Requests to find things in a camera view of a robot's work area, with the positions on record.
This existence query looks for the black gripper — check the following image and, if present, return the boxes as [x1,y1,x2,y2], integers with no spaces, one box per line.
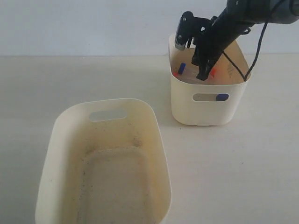
[192,10,251,81]

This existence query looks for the blue-capped clear tube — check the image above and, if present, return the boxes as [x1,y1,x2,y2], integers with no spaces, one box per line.
[193,93,229,102]
[178,63,199,83]

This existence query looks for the small cream plastic bin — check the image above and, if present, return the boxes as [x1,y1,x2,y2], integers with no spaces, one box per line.
[168,34,250,126]

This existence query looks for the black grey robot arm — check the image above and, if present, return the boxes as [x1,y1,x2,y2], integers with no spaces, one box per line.
[192,0,299,81]

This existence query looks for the large cream plastic bin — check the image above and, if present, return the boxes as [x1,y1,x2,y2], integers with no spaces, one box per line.
[35,98,172,224]

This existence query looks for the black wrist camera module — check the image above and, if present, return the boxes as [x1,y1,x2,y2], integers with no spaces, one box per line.
[175,11,217,50]

